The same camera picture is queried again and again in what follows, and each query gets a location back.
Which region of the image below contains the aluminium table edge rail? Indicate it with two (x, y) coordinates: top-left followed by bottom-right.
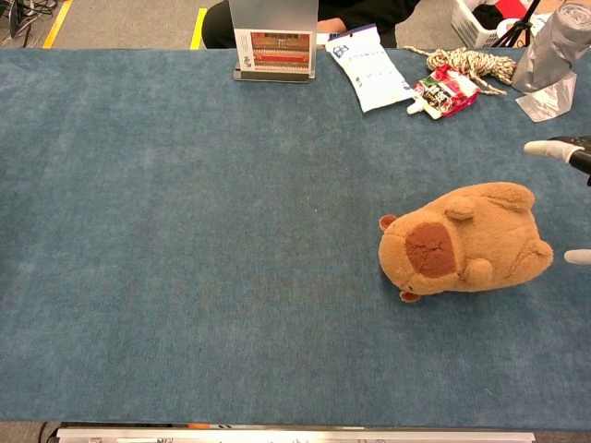
(55, 426), (537, 443)

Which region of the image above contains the person in black clothes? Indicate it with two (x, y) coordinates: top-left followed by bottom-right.
(201, 0), (422, 50)

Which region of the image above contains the brown white twisted rope bundle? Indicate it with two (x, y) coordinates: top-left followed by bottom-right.
(404, 44), (518, 97)

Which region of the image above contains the black cable bundle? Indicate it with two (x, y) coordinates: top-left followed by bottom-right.
(0, 0), (60, 49)

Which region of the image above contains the brown capybara plush toy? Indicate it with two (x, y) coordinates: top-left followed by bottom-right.
(378, 181), (554, 304)

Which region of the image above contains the white laundry basket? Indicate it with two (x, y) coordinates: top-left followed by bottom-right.
(450, 0), (553, 50)

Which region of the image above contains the white plastic bag pack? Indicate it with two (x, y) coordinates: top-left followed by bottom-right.
(324, 23), (416, 114)

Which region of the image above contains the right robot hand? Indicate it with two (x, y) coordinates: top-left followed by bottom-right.
(524, 135), (591, 267)

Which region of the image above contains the blue felt table mat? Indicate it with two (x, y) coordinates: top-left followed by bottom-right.
(0, 47), (591, 425)

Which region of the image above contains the grey plastic bag roll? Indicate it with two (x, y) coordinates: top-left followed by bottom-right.
(511, 1), (591, 124)

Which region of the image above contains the black tripod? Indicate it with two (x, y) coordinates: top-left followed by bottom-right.
(495, 0), (542, 49)

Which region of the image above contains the red green snack pouch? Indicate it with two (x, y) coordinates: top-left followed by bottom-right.
(406, 64), (481, 121)

